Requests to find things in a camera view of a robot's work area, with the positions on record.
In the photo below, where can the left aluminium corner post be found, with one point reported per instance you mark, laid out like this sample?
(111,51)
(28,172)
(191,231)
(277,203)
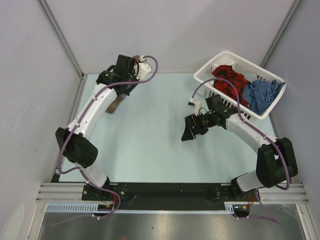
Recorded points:
(55,26)

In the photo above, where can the white slotted cable duct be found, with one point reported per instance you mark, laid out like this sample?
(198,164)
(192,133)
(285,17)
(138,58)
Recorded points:
(102,209)

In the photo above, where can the blue checked shirt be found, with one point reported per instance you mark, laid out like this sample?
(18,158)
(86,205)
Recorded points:
(260,94)

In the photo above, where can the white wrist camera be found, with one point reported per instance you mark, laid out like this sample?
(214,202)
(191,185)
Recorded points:
(144,67)
(196,105)

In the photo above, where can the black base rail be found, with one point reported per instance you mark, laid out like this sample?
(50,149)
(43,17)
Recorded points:
(142,196)

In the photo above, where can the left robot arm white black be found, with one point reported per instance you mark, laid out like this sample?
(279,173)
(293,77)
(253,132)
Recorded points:
(76,150)

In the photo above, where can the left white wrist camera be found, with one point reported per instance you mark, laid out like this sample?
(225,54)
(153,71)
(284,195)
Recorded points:
(144,67)

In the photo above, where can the white plastic laundry basket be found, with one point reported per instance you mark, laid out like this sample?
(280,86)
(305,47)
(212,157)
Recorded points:
(239,64)

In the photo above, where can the aluminium frame profile front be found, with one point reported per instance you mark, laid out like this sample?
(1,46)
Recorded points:
(68,192)

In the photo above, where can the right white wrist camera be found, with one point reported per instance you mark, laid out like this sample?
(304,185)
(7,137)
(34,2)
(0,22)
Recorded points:
(196,105)

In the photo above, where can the red black checked shirt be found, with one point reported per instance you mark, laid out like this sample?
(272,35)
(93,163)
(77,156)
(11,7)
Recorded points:
(236,79)

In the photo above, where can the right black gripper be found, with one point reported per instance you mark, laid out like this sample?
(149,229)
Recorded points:
(190,132)

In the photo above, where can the aluminium corner post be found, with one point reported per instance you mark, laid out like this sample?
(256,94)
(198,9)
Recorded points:
(55,26)
(281,31)

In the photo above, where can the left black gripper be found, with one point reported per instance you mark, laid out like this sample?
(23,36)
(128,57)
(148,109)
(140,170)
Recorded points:
(128,91)

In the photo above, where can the brown red plaid shirt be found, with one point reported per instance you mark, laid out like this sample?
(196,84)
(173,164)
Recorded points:
(114,105)

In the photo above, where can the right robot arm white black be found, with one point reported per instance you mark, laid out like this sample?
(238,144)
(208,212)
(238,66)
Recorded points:
(276,160)

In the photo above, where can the right aluminium corner post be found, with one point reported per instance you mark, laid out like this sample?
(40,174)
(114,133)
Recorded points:
(281,31)

